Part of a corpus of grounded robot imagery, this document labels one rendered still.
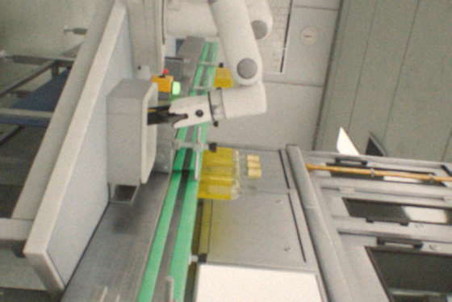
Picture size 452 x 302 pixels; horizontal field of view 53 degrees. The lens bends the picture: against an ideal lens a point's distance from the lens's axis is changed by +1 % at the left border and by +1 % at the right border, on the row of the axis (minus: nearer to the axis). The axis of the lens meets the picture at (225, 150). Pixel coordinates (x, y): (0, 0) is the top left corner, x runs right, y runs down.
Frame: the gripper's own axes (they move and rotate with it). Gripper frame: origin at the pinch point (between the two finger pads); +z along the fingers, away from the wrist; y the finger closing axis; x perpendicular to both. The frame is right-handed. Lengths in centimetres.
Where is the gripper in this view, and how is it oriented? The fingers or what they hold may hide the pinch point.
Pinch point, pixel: (151, 115)
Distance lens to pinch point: 112.6
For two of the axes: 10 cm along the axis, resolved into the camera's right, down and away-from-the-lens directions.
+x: -1.7, -9.1, -3.7
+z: -9.9, 1.5, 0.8
